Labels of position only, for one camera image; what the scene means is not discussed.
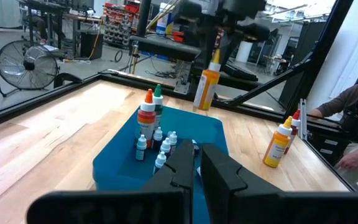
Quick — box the person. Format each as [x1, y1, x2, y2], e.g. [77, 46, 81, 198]
[308, 81, 358, 187]

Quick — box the black box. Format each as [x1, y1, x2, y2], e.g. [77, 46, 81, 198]
[80, 30, 104, 61]

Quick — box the orange Chefmaster colouring bottle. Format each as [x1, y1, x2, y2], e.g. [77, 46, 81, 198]
[193, 48, 222, 111]

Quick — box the black aluminium extrusion frame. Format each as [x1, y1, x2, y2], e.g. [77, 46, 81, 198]
[0, 0, 358, 192]

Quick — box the small dropper bottle green label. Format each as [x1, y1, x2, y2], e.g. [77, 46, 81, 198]
[160, 137, 172, 159]

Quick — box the green Chefmaster colouring bottle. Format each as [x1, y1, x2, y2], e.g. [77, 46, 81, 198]
[152, 83, 165, 131]

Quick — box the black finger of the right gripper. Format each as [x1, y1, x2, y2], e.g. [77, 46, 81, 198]
[204, 14, 219, 65]
[219, 30, 241, 68]

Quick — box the grey side table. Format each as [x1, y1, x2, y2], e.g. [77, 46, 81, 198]
[129, 35, 202, 62]

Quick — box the teal plastic bin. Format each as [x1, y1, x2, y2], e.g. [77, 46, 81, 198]
[92, 105, 229, 224]

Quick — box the red parts bin rack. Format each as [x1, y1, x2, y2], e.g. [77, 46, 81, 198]
[103, 2, 140, 48]

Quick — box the black keyboard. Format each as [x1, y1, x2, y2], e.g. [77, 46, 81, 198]
[222, 61, 260, 83]

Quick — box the blue white container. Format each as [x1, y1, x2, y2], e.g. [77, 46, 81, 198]
[155, 2, 175, 36]

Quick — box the black stand pole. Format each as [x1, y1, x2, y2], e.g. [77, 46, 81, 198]
[136, 0, 152, 37]

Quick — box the yellow cable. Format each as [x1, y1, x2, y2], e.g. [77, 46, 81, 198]
[147, 0, 181, 31]

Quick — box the black curved clamp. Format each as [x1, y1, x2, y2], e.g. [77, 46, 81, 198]
[53, 73, 83, 89]

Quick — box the yellow Chefmaster colouring bottle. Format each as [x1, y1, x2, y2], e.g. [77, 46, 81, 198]
[262, 115, 293, 169]

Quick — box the red Chefmaster colouring bottle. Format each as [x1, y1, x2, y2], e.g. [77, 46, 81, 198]
[135, 88, 157, 149]

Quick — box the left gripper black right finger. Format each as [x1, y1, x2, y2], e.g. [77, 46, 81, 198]
[200, 143, 358, 224]

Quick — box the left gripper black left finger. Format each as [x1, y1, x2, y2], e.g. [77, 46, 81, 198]
[26, 139, 196, 224]

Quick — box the black floor fan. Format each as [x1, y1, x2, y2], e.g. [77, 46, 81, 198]
[0, 39, 60, 98]

